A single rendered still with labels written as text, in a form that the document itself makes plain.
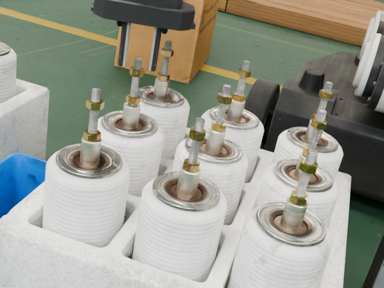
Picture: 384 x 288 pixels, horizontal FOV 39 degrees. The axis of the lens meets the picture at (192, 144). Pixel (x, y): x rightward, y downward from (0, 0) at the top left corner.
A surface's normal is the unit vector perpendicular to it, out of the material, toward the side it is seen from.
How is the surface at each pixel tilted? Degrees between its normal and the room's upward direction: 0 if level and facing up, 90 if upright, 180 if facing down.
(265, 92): 24
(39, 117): 90
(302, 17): 90
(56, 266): 90
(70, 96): 0
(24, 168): 88
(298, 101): 46
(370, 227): 0
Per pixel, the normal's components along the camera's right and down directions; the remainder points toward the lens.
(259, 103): -0.07, -0.38
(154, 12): 0.02, 0.45
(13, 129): 0.94, 0.29
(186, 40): -0.25, 0.40
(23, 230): 0.17, -0.88
